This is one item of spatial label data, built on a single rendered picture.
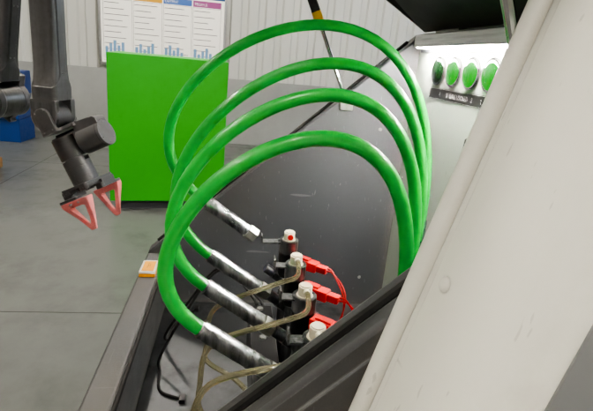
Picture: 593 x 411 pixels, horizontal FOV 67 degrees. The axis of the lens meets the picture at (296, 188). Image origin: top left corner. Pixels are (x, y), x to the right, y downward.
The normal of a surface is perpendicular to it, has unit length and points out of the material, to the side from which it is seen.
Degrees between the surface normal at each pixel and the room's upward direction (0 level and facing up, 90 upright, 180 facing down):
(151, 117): 90
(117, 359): 0
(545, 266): 76
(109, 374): 0
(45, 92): 90
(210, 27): 90
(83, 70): 90
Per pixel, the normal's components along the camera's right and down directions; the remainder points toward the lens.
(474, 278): -0.94, -0.28
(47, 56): -0.09, 0.27
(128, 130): 0.25, 0.29
